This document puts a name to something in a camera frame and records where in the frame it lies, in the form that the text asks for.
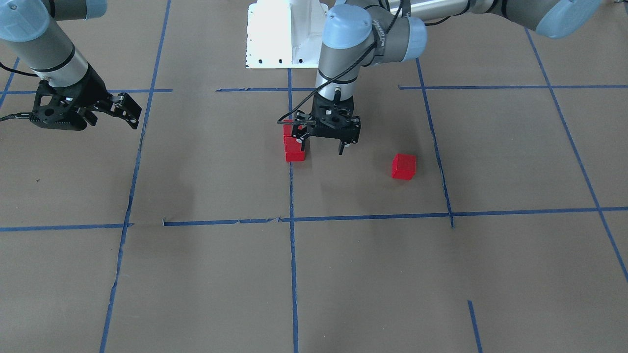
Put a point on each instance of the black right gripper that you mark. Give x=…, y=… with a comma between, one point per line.
x=92, y=88

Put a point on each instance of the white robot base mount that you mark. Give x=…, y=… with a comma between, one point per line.
x=284, y=34

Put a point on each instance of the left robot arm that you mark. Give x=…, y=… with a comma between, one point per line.
x=362, y=33

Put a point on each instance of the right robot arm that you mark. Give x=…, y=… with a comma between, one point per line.
x=30, y=28

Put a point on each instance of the red block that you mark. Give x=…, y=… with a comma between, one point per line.
x=404, y=166
x=292, y=149

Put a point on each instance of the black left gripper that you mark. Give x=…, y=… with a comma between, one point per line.
x=300, y=131

